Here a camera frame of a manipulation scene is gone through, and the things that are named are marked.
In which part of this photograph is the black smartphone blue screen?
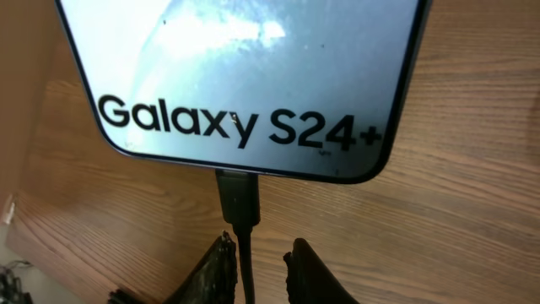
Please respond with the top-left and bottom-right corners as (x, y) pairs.
(56, 0), (431, 184)

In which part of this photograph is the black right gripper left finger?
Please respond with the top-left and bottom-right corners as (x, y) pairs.
(164, 231), (238, 304)

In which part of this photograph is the black charger cable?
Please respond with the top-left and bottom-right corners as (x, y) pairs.
(214, 168), (262, 304)

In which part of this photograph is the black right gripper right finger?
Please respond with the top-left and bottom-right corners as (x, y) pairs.
(283, 238), (359, 304)

